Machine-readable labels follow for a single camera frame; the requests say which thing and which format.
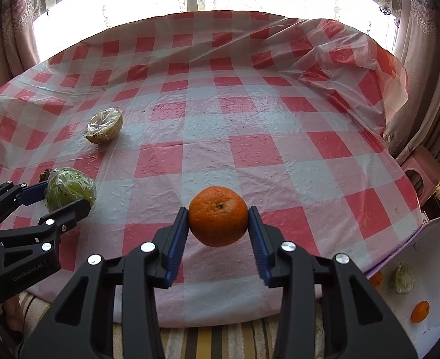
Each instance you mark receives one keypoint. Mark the brown patterned curtain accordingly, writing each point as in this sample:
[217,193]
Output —
[418,121]

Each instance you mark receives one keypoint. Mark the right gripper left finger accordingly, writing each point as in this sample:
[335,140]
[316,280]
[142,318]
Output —
[79,323]

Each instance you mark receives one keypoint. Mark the orange mandarin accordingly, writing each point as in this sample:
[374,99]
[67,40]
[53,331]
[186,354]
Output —
[218,217]

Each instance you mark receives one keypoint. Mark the small cut fruit half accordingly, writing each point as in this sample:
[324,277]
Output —
[104,126]

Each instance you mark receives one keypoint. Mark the green apple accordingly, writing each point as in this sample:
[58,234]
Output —
[66,185]

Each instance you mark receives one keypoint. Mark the pink plastic stool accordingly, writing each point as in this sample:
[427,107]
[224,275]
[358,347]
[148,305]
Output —
[422,162]

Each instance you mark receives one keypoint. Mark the wrapped pale green fruit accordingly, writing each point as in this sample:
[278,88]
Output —
[402,279]

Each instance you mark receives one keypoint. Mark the red white checkered tablecloth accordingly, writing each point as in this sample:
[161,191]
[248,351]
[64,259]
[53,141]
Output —
[288,113]

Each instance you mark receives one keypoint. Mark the striped sofa cover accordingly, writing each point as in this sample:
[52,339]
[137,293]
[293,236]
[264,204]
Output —
[255,339]

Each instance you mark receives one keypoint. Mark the purple white cardboard box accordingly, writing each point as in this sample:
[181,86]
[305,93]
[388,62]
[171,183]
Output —
[422,253]

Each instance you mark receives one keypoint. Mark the dark mangosteen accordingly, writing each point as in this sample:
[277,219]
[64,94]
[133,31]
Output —
[44,176]

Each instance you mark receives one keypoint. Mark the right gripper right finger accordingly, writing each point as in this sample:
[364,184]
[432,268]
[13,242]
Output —
[356,320]

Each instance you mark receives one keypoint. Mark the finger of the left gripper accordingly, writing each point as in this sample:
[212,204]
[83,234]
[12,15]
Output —
[13,196]
[55,223]

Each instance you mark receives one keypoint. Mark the mandarin in box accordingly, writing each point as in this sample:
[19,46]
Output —
[420,312]
[376,280]

